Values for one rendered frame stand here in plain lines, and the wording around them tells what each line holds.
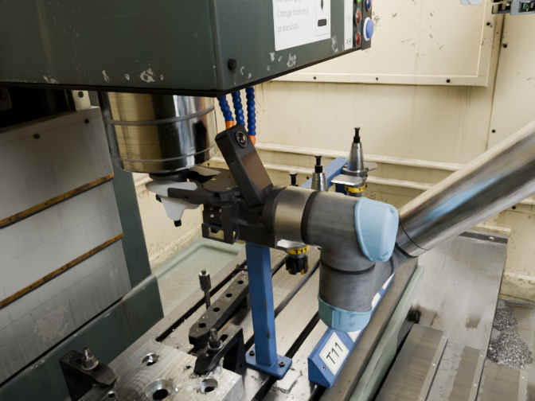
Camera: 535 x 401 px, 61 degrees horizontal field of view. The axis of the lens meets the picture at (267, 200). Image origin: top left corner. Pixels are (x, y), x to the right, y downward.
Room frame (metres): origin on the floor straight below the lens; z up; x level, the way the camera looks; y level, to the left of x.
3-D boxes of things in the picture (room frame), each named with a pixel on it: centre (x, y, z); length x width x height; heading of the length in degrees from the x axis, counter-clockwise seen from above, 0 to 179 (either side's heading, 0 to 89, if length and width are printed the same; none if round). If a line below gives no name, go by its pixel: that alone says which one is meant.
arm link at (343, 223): (0.53, -0.11, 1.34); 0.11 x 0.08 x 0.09; 62
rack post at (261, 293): (0.76, 0.03, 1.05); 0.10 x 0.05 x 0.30; 58
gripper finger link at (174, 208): (0.62, 0.14, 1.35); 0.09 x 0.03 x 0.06; 76
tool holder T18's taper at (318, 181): (0.88, -0.11, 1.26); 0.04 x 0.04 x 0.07
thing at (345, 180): (1.02, -0.20, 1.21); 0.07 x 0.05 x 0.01; 58
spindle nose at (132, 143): (0.66, 0.15, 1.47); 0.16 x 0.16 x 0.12
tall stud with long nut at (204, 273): (0.95, 0.17, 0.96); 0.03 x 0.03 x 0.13
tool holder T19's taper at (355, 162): (1.06, -0.22, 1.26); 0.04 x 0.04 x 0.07
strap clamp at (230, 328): (0.71, 0.12, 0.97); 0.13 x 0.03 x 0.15; 148
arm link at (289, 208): (0.57, -0.04, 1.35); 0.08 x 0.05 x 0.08; 152
